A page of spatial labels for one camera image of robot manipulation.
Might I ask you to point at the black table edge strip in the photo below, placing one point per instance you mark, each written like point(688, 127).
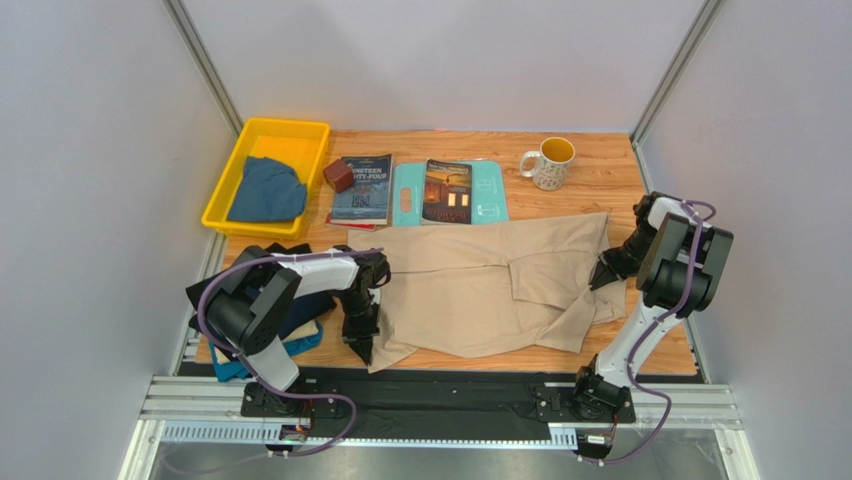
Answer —
point(430, 405)

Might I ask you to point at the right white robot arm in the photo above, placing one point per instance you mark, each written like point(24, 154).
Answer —
point(677, 259)

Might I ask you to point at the dark orange cover book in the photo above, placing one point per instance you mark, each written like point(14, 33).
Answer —
point(447, 193)

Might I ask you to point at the teal cutting board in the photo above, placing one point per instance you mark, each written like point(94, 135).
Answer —
point(489, 203)

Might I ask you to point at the aluminium rail frame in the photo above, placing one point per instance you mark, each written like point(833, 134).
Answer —
point(186, 432)

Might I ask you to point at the blue shirt in bin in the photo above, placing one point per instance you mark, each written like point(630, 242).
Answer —
point(270, 191)

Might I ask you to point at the nineteen eighty-four book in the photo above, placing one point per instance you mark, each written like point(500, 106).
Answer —
point(367, 200)

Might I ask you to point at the brown wooden cube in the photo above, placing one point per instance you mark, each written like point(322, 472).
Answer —
point(338, 175)

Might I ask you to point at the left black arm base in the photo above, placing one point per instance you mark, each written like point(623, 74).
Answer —
point(286, 402)

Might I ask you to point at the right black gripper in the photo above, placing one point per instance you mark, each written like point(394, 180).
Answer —
point(616, 260)

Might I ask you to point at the beige t shirt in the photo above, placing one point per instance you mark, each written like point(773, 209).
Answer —
point(474, 291)

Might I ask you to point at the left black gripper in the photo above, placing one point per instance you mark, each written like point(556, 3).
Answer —
point(362, 337)

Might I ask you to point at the teal folded shirt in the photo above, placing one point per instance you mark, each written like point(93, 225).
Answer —
point(227, 371)

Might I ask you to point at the navy folded shirt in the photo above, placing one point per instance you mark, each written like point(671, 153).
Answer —
point(303, 309)

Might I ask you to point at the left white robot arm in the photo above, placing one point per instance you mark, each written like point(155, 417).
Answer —
point(243, 309)

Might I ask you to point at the white mug yellow inside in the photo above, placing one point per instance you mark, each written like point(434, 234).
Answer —
point(548, 166)

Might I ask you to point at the yellow plastic bin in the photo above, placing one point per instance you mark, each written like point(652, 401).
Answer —
point(301, 145)

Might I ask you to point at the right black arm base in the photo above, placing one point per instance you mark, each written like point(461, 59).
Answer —
point(593, 402)

